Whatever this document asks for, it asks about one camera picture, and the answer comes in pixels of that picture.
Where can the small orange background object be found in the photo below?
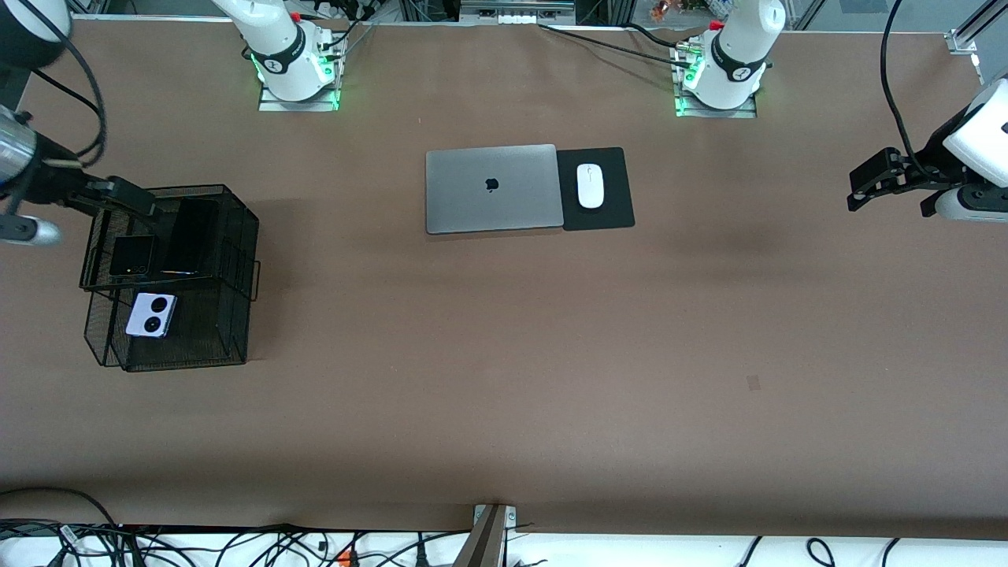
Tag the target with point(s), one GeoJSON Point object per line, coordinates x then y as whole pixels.
{"type": "Point", "coordinates": [665, 9]}

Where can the grey power strip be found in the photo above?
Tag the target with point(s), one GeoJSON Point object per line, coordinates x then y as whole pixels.
{"type": "Point", "coordinates": [520, 17]}

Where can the long black smartphone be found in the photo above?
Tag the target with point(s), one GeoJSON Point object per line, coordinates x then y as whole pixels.
{"type": "Point", "coordinates": [190, 236]}

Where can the black mouse pad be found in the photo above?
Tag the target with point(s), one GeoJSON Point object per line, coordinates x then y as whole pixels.
{"type": "Point", "coordinates": [614, 213]}

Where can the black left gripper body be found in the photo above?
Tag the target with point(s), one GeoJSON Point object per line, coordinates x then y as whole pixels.
{"type": "Point", "coordinates": [932, 159]}

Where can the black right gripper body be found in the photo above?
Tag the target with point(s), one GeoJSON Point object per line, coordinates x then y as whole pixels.
{"type": "Point", "coordinates": [53, 183]}

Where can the white computer mouse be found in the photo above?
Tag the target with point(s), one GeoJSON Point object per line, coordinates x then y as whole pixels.
{"type": "Point", "coordinates": [591, 189]}

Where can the black square flip phone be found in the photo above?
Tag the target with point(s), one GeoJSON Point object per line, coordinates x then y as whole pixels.
{"type": "Point", "coordinates": [132, 256]}

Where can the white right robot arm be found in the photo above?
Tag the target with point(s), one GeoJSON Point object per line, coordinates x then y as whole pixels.
{"type": "Point", "coordinates": [276, 47]}

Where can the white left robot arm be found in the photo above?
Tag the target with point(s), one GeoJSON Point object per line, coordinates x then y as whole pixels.
{"type": "Point", "coordinates": [740, 47]}

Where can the silver closed laptop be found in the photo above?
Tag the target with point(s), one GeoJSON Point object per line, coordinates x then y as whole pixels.
{"type": "Point", "coordinates": [472, 205]}

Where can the aluminium camera post bracket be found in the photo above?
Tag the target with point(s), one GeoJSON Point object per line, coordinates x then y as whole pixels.
{"type": "Point", "coordinates": [484, 543]}

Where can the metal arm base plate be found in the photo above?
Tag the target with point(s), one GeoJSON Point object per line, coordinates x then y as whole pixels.
{"type": "Point", "coordinates": [744, 113]}
{"type": "Point", "coordinates": [276, 105]}

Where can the aluminium frame profile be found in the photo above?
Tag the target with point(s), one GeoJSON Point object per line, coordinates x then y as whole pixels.
{"type": "Point", "coordinates": [962, 39]}

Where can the lavender white flip phone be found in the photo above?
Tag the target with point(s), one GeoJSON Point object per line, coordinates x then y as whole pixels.
{"type": "Point", "coordinates": [140, 315]}

